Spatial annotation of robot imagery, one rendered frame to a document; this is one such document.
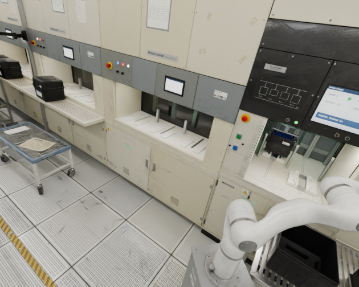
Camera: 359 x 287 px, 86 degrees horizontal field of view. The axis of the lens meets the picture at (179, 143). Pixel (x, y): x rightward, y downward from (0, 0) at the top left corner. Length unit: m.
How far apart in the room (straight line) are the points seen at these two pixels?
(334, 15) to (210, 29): 0.67
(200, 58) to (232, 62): 0.24
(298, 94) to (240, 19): 0.58
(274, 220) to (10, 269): 2.00
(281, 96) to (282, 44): 0.29
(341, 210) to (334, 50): 0.83
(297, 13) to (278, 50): 0.19
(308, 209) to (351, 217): 0.12
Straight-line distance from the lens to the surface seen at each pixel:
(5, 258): 2.34
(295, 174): 1.95
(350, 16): 1.38
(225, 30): 1.48
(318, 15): 1.38
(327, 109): 1.40
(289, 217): 0.90
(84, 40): 2.50
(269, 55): 1.39
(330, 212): 0.89
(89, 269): 2.07
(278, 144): 2.04
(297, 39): 1.38
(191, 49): 1.58
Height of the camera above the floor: 1.81
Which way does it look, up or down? 30 degrees down
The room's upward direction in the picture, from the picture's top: 10 degrees clockwise
